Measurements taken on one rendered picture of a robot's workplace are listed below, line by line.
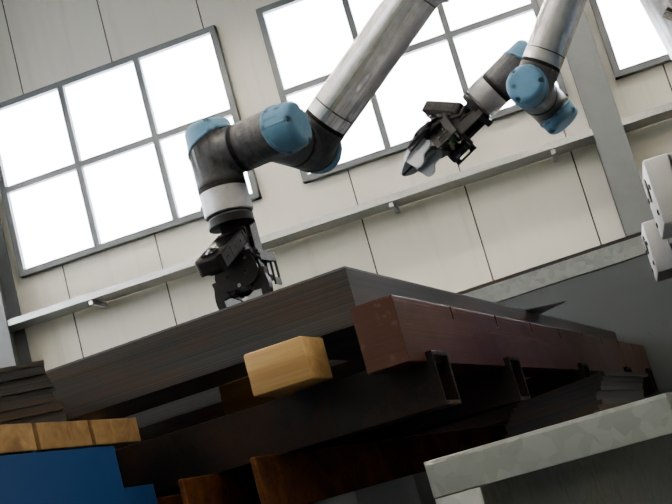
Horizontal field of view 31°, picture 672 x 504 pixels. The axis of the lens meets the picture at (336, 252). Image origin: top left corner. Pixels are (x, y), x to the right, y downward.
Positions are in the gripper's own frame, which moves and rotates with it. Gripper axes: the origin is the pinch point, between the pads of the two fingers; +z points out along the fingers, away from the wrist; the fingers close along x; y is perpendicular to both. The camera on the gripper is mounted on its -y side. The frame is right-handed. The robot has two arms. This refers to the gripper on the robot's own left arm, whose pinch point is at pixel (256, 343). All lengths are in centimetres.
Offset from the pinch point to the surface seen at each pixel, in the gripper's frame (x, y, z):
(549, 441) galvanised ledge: -52, -67, 26
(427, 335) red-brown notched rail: -41, -56, 14
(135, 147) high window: 452, 853, -365
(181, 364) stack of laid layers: -19, -60, 10
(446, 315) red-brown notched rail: -41, -47, 11
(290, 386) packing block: -31, -64, 15
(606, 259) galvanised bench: -40, 99, -10
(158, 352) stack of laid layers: -16, -60, 8
